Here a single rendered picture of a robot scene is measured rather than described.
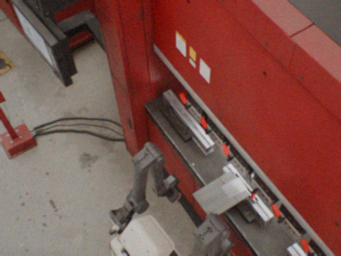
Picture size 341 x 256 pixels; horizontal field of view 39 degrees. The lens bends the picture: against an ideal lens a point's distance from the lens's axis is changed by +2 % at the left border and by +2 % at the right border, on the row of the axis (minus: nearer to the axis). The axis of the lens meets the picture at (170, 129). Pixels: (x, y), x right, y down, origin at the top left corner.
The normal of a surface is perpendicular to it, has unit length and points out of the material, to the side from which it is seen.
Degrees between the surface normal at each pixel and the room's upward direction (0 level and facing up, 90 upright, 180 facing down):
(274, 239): 0
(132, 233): 48
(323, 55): 0
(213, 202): 0
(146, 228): 42
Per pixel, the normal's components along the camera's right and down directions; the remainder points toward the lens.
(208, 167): -0.03, -0.53
